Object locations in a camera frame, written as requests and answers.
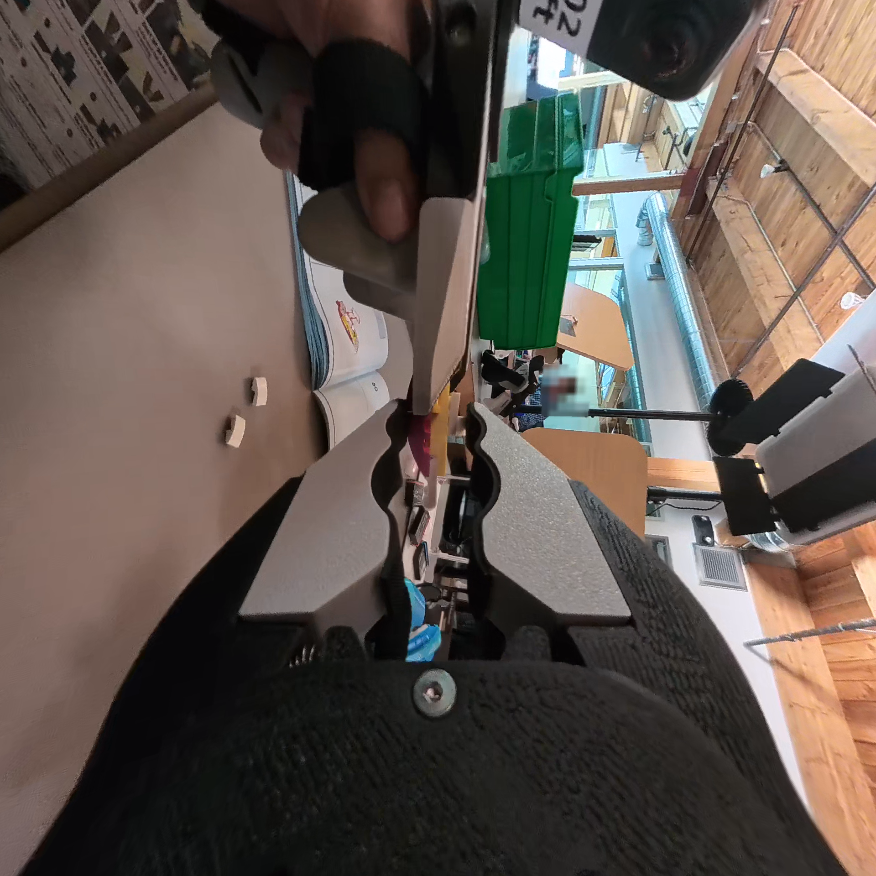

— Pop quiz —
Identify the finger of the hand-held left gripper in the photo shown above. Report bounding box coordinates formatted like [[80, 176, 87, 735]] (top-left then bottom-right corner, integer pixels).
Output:
[[409, 197, 490, 417]]

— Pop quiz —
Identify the wall vent grille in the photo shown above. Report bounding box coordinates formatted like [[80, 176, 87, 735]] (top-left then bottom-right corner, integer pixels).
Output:
[[693, 544, 749, 591]]

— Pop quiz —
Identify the silver ventilation duct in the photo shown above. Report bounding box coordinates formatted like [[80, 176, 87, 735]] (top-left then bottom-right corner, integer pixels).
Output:
[[642, 192, 728, 413]]

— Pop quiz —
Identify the green plastic bin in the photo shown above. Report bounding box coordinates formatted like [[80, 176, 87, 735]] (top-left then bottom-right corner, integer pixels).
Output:
[[477, 92, 587, 350]]

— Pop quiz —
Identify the white yellow pink lego build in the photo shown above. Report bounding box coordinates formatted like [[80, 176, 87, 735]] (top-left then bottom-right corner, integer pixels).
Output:
[[408, 383, 466, 480]]

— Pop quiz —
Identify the black mesh office chair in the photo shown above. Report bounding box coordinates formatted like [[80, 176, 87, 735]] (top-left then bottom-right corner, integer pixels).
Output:
[[481, 349, 543, 413]]

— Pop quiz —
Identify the black white printed sheet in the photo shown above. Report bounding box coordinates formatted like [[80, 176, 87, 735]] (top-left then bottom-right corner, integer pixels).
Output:
[[0, 0, 221, 194]]

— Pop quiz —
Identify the black stand with knob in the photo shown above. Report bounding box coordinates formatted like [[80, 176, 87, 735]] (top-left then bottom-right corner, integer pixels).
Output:
[[587, 378, 758, 454]]

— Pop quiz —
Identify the person's left hand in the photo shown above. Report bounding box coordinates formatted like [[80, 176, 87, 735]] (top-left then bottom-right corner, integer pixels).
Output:
[[256, 0, 439, 242]]

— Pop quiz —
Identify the light wooden desk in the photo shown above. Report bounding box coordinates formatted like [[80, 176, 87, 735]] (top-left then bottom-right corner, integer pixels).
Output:
[[521, 428, 649, 543], [556, 282, 635, 372]]

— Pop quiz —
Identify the grey black mounted device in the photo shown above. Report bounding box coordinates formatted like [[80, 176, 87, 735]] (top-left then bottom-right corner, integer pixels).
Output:
[[712, 342, 876, 545]]

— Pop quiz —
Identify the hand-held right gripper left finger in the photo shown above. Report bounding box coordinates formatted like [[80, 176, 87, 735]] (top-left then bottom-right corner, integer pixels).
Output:
[[240, 399, 412, 644]]

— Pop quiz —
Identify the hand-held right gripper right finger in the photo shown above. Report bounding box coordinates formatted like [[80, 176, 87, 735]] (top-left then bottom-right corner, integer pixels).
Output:
[[467, 402, 632, 637]]

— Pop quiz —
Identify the lego instruction booklet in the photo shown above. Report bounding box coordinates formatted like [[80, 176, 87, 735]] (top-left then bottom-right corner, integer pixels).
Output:
[[286, 171, 416, 449]]

